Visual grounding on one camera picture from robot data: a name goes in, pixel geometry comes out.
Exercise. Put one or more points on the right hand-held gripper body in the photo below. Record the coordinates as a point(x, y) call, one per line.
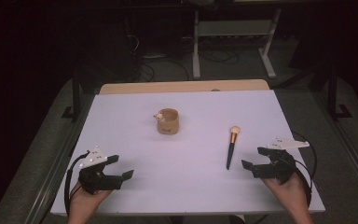
point(279, 168)

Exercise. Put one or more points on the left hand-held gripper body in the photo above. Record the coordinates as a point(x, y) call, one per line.
point(94, 182)

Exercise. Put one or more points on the tan cup with animal figure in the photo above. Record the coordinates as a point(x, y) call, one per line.
point(168, 124)

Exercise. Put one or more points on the person's left hand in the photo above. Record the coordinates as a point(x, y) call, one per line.
point(84, 202)

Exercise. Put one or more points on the person's right hand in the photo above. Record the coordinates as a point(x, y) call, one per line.
point(290, 196)

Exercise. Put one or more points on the white table mat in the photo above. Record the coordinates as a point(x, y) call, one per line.
point(183, 174)

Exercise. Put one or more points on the black metal stand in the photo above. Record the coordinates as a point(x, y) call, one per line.
point(75, 99)
point(334, 99)

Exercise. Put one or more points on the aluminium rail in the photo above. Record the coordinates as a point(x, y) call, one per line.
point(349, 146)
point(56, 174)

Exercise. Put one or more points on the white metal desk frame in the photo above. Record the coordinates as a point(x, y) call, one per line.
point(234, 28)

